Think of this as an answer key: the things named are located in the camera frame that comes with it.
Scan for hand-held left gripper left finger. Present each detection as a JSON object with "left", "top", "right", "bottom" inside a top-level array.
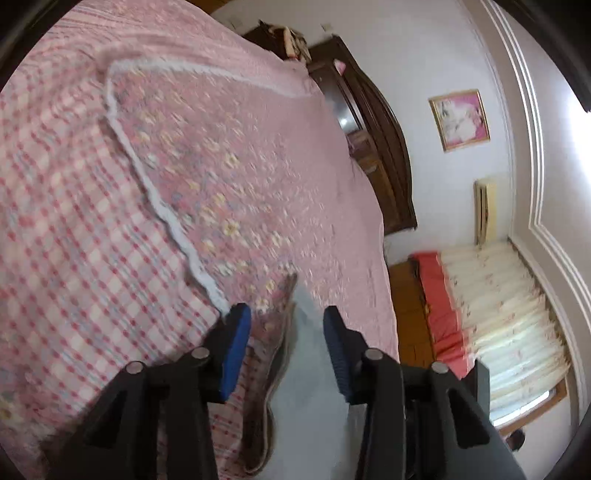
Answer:
[{"left": 46, "top": 302, "right": 253, "bottom": 480}]

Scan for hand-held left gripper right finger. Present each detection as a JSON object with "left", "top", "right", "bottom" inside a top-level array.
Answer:
[{"left": 322, "top": 305, "right": 492, "bottom": 480}]

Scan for grey pants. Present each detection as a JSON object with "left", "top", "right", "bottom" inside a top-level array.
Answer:
[{"left": 264, "top": 281, "right": 370, "bottom": 480}]

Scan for wooden cabinet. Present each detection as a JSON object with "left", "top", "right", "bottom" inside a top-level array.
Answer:
[{"left": 388, "top": 261, "right": 437, "bottom": 370}]

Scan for floral curtain with red hem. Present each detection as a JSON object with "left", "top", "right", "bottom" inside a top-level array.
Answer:
[{"left": 410, "top": 240, "right": 570, "bottom": 416}]

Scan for window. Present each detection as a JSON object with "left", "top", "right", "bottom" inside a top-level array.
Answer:
[{"left": 488, "top": 376, "right": 570, "bottom": 435}]

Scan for cream air conditioner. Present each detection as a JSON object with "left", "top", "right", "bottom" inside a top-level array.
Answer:
[{"left": 473, "top": 175, "right": 500, "bottom": 246}]

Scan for pink checked bedsheet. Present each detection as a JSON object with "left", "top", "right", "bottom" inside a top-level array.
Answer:
[{"left": 0, "top": 0, "right": 324, "bottom": 480}]

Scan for dark wooden headboard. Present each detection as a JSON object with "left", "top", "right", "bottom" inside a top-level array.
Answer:
[{"left": 242, "top": 27, "right": 419, "bottom": 237}]

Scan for framed pink picture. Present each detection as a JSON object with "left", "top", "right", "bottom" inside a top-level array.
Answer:
[{"left": 428, "top": 89, "right": 491, "bottom": 153}]

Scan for pile of clothes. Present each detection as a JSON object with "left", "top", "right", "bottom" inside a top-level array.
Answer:
[{"left": 259, "top": 21, "right": 311, "bottom": 62}]

